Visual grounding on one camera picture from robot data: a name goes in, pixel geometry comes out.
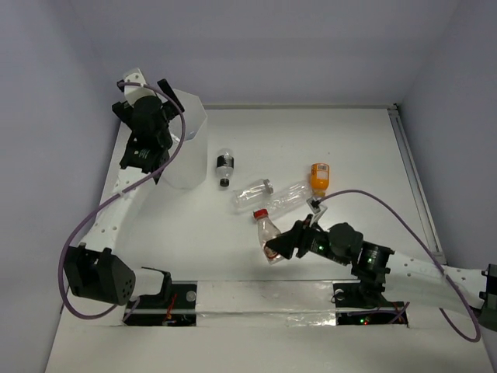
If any long clear bottle white cap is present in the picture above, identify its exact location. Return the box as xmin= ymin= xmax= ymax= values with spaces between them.
xmin=264 ymin=180 xmax=312 ymax=219

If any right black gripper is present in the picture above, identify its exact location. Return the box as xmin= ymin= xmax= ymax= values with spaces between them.
xmin=266 ymin=213 xmax=349 ymax=266

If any clear bottle red cap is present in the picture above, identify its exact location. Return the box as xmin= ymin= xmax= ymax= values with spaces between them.
xmin=253 ymin=209 xmax=283 ymax=264

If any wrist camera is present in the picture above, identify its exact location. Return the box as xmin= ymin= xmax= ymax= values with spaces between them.
xmin=121 ymin=68 xmax=156 ymax=106
xmin=306 ymin=197 xmax=328 ymax=226

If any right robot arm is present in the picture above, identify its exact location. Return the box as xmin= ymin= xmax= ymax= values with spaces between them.
xmin=266 ymin=219 xmax=496 ymax=330

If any white octagonal plastic bin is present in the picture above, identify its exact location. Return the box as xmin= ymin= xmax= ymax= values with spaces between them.
xmin=162 ymin=89 xmax=208 ymax=190

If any orange juice bottle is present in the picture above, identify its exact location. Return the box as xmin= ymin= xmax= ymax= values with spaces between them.
xmin=310 ymin=162 xmax=330 ymax=197

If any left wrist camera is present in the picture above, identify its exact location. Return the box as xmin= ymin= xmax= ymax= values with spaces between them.
xmin=121 ymin=68 xmax=156 ymax=106

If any clear jar silver lid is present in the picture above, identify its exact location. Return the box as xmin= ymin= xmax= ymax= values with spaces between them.
xmin=232 ymin=179 xmax=274 ymax=211

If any aluminium rail right edge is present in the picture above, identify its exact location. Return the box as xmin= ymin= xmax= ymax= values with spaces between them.
xmin=387 ymin=105 xmax=447 ymax=265

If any clear bottle black label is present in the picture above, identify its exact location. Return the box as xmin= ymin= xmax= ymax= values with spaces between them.
xmin=215 ymin=148 xmax=235 ymax=188

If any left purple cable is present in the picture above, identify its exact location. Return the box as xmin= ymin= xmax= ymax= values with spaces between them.
xmin=57 ymin=81 xmax=187 ymax=321

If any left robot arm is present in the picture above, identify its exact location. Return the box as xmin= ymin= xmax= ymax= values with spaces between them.
xmin=57 ymin=73 xmax=186 ymax=320

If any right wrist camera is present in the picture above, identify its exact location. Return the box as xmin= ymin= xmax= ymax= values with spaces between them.
xmin=306 ymin=197 xmax=328 ymax=226

